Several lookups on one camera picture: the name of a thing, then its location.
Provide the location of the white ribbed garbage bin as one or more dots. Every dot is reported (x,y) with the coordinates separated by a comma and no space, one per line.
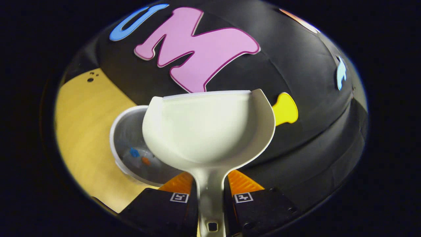
(128,131)

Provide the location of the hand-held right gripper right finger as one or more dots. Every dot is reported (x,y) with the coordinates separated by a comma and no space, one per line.
(263,214)

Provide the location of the blue paper scrap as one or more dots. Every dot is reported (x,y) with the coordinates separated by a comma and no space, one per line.
(134,152)

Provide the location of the white plastic dustpan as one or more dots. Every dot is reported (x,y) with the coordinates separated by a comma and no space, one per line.
(207,128)

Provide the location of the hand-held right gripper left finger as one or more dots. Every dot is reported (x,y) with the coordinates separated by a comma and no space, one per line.
(158,214)

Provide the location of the black backdrop cloth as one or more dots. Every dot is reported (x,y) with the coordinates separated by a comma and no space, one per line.
(296,65)

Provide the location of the orange paper scrap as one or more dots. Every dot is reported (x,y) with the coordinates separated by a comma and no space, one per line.
(146,161)

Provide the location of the wooden desktop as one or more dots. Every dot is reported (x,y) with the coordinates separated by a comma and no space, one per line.
(85,131)

